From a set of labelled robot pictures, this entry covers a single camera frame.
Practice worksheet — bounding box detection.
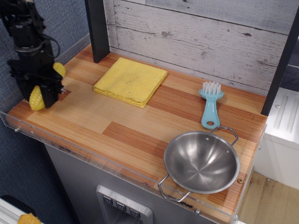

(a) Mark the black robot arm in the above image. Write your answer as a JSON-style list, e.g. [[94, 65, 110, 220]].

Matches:
[[0, 0, 65, 108]]

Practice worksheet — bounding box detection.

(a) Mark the small stainless steel pan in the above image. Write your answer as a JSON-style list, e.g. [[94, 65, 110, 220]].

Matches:
[[158, 131, 240, 203]]

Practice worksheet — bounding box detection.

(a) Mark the light blue scrub brush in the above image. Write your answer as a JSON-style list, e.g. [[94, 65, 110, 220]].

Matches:
[[199, 81, 224, 130]]

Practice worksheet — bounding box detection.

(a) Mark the silver dispenser button panel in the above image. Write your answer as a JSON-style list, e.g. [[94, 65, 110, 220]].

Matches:
[[96, 184, 154, 224]]

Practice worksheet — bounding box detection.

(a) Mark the yellow object bottom left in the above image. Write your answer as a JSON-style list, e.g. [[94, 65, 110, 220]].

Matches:
[[17, 213, 42, 224]]

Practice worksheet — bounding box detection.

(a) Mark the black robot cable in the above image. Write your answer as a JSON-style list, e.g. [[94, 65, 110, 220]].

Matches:
[[41, 34, 60, 59]]

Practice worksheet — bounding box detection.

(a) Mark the white toy sink unit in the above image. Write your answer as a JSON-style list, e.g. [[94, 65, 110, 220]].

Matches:
[[254, 88, 299, 189]]

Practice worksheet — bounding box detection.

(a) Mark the black vertical post right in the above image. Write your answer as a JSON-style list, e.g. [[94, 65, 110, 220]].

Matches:
[[261, 9, 299, 116]]

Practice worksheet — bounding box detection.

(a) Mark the clear acrylic table guard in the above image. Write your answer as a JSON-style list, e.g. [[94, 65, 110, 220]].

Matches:
[[0, 34, 268, 224]]

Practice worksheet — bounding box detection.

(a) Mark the grey toy fridge cabinet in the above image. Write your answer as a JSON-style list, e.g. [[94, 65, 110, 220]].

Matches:
[[45, 145, 213, 224]]

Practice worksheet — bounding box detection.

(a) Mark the folded yellow cloth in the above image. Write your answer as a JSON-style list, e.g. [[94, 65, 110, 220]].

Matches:
[[93, 57, 167, 108]]

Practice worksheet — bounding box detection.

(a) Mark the yellow plastic corn cob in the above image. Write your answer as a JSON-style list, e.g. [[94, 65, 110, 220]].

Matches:
[[29, 63, 66, 111]]

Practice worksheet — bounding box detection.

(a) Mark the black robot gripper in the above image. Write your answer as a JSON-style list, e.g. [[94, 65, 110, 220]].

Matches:
[[7, 42, 65, 108]]

